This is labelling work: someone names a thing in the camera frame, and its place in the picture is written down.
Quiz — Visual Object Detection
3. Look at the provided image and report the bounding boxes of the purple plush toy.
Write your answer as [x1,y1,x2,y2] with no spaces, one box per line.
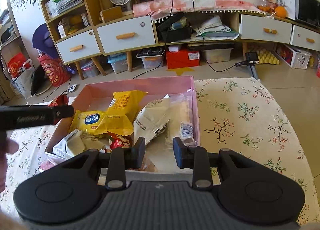
[32,23,59,59]

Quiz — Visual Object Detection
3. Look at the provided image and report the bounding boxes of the orange fruit lower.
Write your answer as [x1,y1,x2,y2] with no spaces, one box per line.
[274,6,287,18]

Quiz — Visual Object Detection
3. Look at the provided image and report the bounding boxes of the clear wrapped cracker packet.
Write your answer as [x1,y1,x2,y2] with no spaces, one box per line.
[166,100,196,146]

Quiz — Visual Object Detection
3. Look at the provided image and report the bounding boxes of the yellow chips packet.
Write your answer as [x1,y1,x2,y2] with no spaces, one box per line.
[68,110,107,136]

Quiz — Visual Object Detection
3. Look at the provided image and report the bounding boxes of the pink folded blanket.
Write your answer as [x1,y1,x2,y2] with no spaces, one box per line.
[133,0,264,20]

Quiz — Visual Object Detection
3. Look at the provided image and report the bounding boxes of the wooden white drawer cabinet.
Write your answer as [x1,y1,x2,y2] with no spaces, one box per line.
[40,0,319,66]

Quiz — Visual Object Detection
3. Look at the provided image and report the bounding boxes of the left hand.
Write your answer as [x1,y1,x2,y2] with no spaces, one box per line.
[0,132,19,192]

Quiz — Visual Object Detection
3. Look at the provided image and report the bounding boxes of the white gift box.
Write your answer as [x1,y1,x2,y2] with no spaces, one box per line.
[274,43,311,69]

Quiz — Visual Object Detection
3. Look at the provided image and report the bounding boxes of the black white microwave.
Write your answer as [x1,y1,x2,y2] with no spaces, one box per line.
[277,0,319,28]

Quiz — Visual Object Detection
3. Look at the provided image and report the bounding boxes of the pink cardboard box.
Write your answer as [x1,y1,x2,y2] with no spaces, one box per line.
[45,76,200,170]

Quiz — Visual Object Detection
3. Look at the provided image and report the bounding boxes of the floral tablecloth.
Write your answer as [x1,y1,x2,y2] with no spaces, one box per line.
[1,78,319,225]

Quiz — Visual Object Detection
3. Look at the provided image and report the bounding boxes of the red box under cabinet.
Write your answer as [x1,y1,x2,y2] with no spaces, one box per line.
[166,49,200,69]

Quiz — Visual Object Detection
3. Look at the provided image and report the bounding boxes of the blue lid plastic bin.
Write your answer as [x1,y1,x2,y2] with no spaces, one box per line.
[107,53,128,74]

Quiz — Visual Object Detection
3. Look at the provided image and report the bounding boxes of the clear plastic bin right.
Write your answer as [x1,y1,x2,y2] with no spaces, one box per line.
[202,48,232,64]

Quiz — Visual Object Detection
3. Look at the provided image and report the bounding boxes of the white triangular snack packet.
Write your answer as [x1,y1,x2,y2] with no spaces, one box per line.
[52,129,105,160]

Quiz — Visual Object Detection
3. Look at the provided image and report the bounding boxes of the black camera on tripod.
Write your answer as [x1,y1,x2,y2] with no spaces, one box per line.
[235,51,259,80]

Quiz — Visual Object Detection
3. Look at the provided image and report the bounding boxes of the black storage bin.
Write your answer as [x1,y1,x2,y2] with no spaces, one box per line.
[156,12,194,43]

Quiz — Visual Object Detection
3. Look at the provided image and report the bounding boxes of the yellow egg tray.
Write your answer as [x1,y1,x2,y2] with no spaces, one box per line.
[248,46,280,65]

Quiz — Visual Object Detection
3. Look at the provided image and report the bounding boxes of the yellow biscuit packet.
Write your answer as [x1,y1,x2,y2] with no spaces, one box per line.
[102,90,148,136]

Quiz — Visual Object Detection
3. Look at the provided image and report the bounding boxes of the red snack packet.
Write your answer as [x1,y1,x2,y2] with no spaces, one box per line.
[106,132,133,150]

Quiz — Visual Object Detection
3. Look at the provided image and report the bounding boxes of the red gift bag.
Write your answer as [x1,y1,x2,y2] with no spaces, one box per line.
[38,54,71,87]

